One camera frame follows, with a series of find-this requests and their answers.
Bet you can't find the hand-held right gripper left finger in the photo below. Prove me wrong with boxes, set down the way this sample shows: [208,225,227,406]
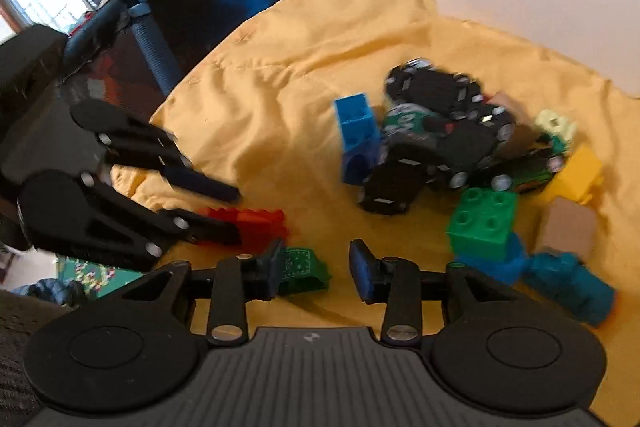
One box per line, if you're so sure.
[120,238,287,348]

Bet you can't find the flat blue toy brick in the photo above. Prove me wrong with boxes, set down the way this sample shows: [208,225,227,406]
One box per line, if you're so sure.
[455,232,528,286]

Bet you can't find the green square toy brick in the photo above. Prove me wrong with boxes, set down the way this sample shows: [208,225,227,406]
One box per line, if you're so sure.
[446,187,519,263]

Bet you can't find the tall blue toy brick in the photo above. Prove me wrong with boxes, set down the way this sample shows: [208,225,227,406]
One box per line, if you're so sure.
[334,93,383,185]

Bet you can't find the pale green toy brick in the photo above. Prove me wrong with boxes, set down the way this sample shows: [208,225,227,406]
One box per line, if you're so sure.
[535,109,577,144]

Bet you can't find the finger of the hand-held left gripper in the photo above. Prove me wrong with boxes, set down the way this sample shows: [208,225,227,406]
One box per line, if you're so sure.
[59,174,242,273]
[96,117,242,204]

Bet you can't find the green printed toy piece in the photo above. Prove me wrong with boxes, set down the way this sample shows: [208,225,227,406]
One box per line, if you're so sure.
[277,246,333,297]

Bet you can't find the teal duplo block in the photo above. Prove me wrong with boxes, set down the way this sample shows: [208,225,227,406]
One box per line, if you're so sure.
[522,252,617,328]

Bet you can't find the blue padded jacket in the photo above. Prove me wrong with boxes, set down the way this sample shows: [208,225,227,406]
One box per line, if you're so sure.
[10,277,87,308]

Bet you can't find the yellow toy brick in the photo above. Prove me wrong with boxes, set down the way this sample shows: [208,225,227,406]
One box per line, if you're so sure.
[550,146,605,208]

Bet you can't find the red toy brick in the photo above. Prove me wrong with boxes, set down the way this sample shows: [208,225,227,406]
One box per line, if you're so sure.
[197,206,291,253]

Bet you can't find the green and black toy car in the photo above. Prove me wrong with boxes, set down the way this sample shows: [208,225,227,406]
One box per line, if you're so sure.
[380,103,451,158]

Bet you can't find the yellow cloth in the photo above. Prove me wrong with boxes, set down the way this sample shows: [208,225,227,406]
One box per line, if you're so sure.
[110,0,640,427]

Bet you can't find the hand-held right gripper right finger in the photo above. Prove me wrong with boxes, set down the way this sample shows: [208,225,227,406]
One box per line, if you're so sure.
[349,238,523,348]

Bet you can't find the green patterned mat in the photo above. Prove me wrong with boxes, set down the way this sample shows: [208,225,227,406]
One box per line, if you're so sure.
[55,257,146,299]

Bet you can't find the tan wooden cube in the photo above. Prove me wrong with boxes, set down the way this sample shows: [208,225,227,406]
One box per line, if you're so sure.
[535,198,598,260]

